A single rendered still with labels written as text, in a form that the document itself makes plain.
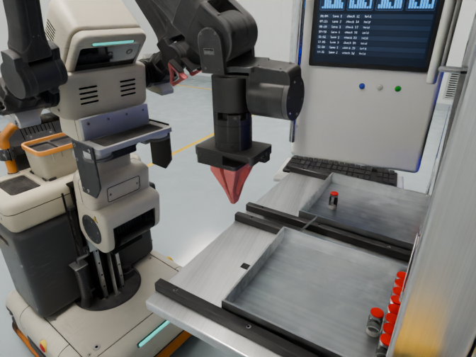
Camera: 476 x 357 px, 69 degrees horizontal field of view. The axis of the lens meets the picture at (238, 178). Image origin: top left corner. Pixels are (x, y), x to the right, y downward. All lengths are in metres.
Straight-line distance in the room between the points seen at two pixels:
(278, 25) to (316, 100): 5.15
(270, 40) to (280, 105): 6.14
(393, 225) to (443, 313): 0.57
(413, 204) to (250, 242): 0.48
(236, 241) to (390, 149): 0.80
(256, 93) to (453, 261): 0.28
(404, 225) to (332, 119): 0.60
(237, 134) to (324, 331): 0.36
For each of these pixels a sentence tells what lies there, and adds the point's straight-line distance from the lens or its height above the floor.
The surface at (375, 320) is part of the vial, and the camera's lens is 0.63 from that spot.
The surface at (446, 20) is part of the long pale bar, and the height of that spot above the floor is 1.34.
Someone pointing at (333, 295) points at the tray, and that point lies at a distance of 0.70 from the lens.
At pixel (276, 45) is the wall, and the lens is 6.52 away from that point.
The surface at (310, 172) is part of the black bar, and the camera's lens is 1.12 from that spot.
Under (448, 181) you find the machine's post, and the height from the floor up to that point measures 1.24.
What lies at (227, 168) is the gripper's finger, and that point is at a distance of 0.50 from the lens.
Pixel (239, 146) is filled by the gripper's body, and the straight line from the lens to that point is 0.50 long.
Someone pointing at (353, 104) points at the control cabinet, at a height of 1.04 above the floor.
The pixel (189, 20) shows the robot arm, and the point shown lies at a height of 1.35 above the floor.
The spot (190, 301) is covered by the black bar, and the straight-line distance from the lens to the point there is 0.65.
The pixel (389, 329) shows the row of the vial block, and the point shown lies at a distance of 0.62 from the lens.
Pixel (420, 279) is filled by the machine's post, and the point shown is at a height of 1.14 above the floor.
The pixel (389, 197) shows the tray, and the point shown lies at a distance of 1.07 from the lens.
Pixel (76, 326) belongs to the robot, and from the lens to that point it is 1.55.
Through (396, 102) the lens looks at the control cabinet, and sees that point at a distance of 1.37.
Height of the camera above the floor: 1.36
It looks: 26 degrees down
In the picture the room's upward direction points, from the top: straight up
